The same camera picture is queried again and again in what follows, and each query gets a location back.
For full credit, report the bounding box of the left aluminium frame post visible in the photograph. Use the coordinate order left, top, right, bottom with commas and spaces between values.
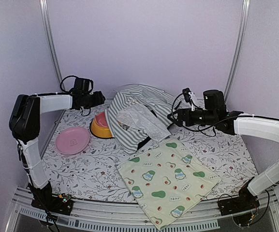
39, 0, 62, 84

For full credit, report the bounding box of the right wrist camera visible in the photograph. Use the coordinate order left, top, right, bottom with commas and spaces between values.
182, 88, 200, 111

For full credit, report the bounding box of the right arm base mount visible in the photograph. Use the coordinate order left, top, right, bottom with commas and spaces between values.
217, 183, 260, 227

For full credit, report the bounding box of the floral table cloth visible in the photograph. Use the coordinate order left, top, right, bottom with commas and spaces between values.
42, 100, 257, 203

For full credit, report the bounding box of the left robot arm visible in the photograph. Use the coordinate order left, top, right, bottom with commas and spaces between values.
9, 76, 105, 210

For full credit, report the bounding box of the pink bowl in feeder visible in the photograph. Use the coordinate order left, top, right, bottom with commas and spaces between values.
95, 112, 108, 128

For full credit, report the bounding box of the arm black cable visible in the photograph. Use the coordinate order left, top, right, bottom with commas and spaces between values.
172, 93, 217, 137
59, 75, 93, 116

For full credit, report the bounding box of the avocado print cushion mat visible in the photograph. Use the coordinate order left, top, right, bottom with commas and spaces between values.
117, 138, 221, 231

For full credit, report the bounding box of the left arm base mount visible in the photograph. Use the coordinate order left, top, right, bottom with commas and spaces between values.
28, 182, 74, 216

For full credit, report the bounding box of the striped fabric pet tent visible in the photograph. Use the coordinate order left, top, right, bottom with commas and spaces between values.
105, 85, 175, 155

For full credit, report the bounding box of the right aluminium frame post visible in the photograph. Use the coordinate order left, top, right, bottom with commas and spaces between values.
224, 0, 250, 102

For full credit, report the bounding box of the yellow double pet feeder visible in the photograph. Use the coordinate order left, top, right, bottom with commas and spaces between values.
90, 117, 113, 139

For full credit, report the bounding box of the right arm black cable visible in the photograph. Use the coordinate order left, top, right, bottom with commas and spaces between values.
172, 93, 217, 137

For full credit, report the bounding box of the aluminium frame post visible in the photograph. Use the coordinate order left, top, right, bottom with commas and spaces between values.
224, 0, 250, 102
39, 0, 62, 84

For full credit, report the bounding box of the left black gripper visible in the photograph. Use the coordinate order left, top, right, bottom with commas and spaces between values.
83, 90, 106, 109

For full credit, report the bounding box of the pink round plate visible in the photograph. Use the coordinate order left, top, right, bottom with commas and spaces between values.
55, 127, 90, 155

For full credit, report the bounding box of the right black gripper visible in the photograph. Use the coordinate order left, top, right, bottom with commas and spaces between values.
168, 108, 217, 127

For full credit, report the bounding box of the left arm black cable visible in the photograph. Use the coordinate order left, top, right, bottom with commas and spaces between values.
59, 75, 93, 116

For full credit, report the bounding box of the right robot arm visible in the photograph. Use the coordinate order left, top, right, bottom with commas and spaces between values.
170, 89, 279, 199

